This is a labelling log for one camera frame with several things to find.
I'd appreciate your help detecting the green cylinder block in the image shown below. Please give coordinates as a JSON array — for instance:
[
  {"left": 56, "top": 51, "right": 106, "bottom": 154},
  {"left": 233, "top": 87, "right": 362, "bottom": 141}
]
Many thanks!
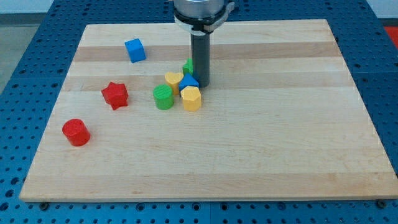
[{"left": 153, "top": 84, "right": 174, "bottom": 110}]

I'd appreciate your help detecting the blue cube block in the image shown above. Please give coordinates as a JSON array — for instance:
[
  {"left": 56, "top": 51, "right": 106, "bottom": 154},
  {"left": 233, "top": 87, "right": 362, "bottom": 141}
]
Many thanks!
[{"left": 124, "top": 39, "right": 146, "bottom": 63}]

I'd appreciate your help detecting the red star block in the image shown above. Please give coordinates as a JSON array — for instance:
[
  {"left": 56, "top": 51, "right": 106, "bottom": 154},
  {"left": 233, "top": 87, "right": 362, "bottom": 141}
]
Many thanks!
[{"left": 101, "top": 82, "right": 129, "bottom": 110}]

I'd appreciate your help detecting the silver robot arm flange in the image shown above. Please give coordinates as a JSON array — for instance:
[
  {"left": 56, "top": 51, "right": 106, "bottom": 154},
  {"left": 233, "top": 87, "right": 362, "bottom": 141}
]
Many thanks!
[{"left": 174, "top": 0, "right": 236, "bottom": 36}]

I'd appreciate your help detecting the yellow heart block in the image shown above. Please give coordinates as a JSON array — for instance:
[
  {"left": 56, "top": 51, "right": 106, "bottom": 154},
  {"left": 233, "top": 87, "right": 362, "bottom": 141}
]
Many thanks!
[{"left": 164, "top": 72, "right": 184, "bottom": 95}]

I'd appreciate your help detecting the light wooden board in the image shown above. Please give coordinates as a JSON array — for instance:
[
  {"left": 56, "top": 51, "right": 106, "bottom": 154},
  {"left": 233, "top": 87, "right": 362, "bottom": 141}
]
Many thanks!
[{"left": 19, "top": 19, "right": 397, "bottom": 202}]

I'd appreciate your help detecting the green block behind rod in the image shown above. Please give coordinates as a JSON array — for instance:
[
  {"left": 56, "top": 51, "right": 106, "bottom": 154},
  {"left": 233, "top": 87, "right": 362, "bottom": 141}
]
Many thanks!
[{"left": 182, "top": 58, "right": 193, "bottom": 75}]

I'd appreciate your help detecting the blue triangle block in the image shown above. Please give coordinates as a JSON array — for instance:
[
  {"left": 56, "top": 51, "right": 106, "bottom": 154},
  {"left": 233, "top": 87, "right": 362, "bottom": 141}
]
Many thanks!
[{"left": 178, "top": 73, "right": 199, "bottom": 91}]

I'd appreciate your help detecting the red cylinder block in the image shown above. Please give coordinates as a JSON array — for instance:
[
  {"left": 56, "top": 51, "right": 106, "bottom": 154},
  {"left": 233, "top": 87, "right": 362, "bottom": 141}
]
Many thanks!
[{"left": 62, "top": 118, "right": 91, "bottom": 146}]

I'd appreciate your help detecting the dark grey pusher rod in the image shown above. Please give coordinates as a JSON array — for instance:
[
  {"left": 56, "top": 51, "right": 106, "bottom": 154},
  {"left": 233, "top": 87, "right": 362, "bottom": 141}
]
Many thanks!
[{"left": 191, "top": 34, "right": 210, "bottom": 88}]

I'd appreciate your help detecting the yellow hexagon block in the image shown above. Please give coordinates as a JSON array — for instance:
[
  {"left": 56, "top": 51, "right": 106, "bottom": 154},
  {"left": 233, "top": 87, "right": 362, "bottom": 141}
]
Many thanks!
[{"left": 180, "top": 86, "right": 201, "bottom": 111}]

